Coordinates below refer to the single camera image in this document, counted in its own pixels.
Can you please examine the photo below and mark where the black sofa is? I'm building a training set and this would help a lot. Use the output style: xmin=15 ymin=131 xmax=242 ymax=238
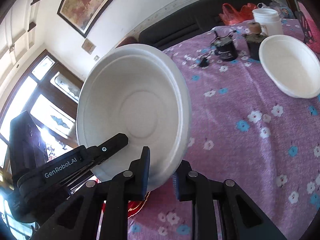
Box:
xmin=138 ymin=0 xmax=271 ymax=50

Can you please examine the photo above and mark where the dark wooden door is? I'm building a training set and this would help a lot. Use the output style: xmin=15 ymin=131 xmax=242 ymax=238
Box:
xmin=1 ymin=50 xmax=83 ymax=239

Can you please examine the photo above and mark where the black small adapter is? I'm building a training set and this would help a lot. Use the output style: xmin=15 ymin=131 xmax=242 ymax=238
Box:
xmin=199 ymin=58 xmax=209 ymax=68

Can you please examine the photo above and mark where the white plastic jar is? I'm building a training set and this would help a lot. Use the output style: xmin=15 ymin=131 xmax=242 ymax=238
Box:
xmin=252 ymin=8 xmax=284 ymax=36

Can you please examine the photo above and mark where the dark jar with twine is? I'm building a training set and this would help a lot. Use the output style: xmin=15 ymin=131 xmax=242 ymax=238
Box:
xmin=242 ymin=22 xmax=267 ymax=61

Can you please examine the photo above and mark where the clear plastic bag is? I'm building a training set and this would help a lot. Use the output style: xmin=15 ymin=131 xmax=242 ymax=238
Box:
xmin=257 ymin=3 xmax=270 ymax=10

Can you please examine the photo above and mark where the small wall certificate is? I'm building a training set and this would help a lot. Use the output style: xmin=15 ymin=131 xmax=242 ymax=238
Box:
xmin=81 ymin=38 xmax=96 ymax=55

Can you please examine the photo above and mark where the red scalloped plate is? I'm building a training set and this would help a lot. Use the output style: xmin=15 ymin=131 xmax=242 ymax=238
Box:
xmin=101 ymin=177 xmax=151 ymax=219

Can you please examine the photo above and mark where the black round device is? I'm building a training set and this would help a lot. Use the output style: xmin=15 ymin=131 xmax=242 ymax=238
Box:
xmin=210 ymin=30 xmax=238 ymax=62

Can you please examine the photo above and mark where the purple floral tablecloth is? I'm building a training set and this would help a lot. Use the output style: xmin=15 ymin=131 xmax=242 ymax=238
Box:
xmin=96 ymin=17 xmax=320 ymax=240

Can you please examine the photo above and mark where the cartoon printed bag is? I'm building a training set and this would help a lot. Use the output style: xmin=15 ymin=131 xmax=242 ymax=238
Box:
xmin=269 ymin=0 xmax=295 ymax=19

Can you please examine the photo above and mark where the white bowl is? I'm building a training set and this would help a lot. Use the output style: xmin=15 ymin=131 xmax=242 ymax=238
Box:
xmin=76 ymin=44 xmax=192 ymax=191
xmin=259 ymin=35 xmax=319 ymax=99

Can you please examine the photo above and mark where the maroon armchair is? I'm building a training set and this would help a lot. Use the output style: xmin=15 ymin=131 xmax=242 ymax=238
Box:
xmin=117 ymin=36 xmax=138 ymax=48

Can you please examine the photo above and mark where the red plastic bag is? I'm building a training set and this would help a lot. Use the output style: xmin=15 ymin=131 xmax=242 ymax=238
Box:
xmin=219 ymin=3 xmax=258 ymax=25

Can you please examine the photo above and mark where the horse painting framed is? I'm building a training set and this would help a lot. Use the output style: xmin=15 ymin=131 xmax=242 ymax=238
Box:
xmin=57 ymin=0 xmax=113 ymax=37

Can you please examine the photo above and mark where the pink thermos bottle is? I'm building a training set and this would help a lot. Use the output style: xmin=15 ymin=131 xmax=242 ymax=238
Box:
xmin=298 ymin=2 xmax=319 ymax=54

